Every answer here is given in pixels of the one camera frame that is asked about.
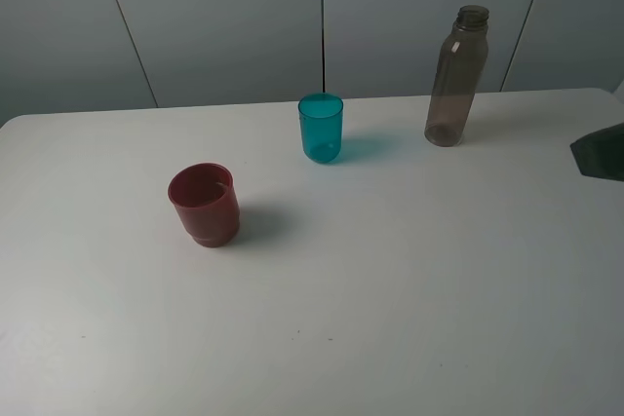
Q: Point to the smoky transparent plastic bottle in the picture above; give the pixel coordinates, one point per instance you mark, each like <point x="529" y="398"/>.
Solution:
<point x="462" y="59"/>

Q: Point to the teal transparent plastic cup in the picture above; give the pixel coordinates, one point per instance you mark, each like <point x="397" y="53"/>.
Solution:
<point x="320" y="118"/>

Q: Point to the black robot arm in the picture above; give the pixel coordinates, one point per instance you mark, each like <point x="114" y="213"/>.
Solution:
<point x="600" y="154"/>

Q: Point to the red plastic cup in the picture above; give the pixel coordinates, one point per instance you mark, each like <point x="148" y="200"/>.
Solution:
<point x="204" y="198"/>

